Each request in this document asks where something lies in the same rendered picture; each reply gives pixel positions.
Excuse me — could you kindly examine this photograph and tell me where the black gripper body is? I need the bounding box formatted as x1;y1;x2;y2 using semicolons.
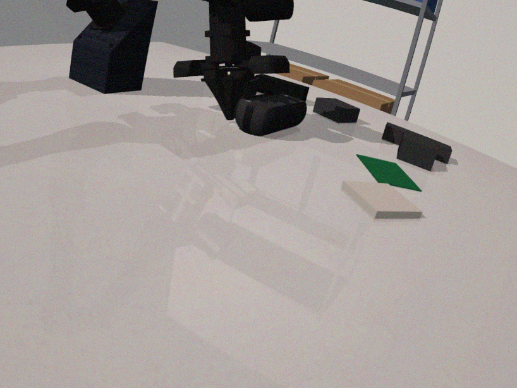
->
173;22;290;78

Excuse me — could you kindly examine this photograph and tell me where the beige flat rectangular slab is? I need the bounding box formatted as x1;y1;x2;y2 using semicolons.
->
341;180;422;219

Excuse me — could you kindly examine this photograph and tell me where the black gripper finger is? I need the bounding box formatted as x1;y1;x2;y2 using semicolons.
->
201;78;229;120
222;76;257;120

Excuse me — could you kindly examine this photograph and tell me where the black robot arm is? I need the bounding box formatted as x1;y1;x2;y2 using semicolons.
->
66;0;294;57

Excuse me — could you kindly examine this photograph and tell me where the flat green panel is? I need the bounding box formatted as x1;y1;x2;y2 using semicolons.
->
356;154;422;191

